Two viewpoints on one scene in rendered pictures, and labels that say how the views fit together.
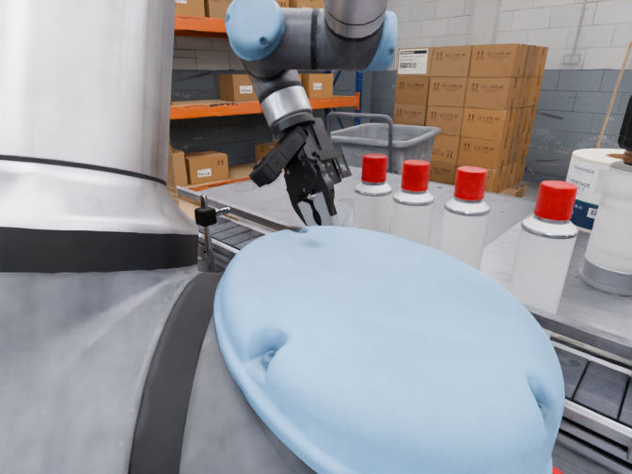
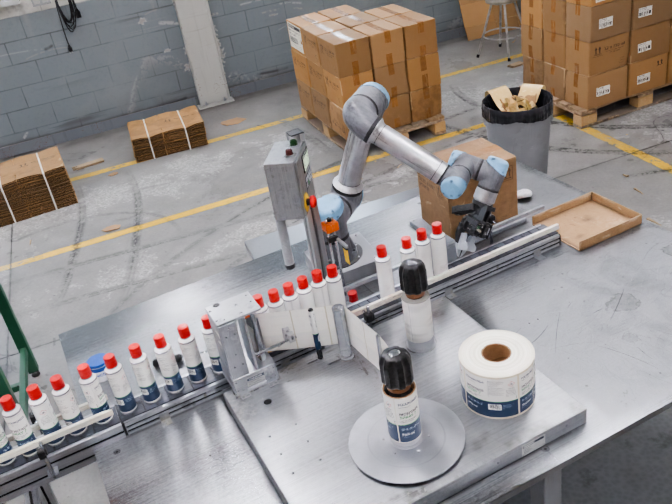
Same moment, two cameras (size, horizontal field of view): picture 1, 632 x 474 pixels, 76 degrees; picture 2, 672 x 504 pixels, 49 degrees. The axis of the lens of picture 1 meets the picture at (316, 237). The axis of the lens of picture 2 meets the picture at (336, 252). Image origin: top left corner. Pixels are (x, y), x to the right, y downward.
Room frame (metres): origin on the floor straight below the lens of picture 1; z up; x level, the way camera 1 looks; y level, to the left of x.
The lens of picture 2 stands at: (1.15, -2.20, 2.32)
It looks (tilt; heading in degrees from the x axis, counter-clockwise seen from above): 30 degrees down; 115
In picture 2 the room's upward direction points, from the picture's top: 10 degrees counter-clockwise
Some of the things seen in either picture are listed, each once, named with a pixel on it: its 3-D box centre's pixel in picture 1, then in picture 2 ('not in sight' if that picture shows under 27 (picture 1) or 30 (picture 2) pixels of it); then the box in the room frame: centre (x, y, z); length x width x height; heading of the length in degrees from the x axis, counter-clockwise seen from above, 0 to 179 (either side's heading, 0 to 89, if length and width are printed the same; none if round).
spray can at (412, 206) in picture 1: (409, 238); (423, 255); (0.50, -0.12, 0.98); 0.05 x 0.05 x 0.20
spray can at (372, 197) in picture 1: (371, 227); (438, 249); (0.54, -0.08, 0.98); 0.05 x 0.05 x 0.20
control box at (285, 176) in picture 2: not in sight; (290, 179); (0.17, -0.35, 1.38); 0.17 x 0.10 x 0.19; 102
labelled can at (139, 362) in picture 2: not in sight; (143, 372); (-0.18, -0.86, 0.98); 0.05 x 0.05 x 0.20
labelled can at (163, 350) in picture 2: not in sight; (167, 362); (-0.13, -0.80, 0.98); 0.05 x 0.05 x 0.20
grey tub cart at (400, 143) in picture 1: (380, 176); not in sight; (2.90, -0.47, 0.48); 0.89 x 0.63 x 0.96; 150
